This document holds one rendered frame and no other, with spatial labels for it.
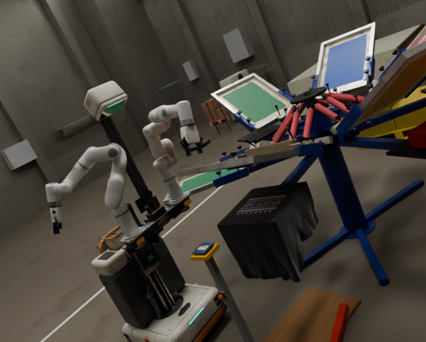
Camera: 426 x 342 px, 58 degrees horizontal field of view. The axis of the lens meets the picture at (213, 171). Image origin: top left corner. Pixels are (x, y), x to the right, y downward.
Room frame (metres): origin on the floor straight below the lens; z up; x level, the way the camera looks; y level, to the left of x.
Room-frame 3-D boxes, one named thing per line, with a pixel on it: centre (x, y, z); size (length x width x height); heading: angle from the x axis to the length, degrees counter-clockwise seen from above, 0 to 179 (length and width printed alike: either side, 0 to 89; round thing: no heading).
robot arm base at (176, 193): (2.61, 0.31, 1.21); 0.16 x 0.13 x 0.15; 43
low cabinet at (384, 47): (7.64, -3.51, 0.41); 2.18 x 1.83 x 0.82; 43
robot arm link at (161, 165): (2.61, 0.29, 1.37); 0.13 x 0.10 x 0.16; 122
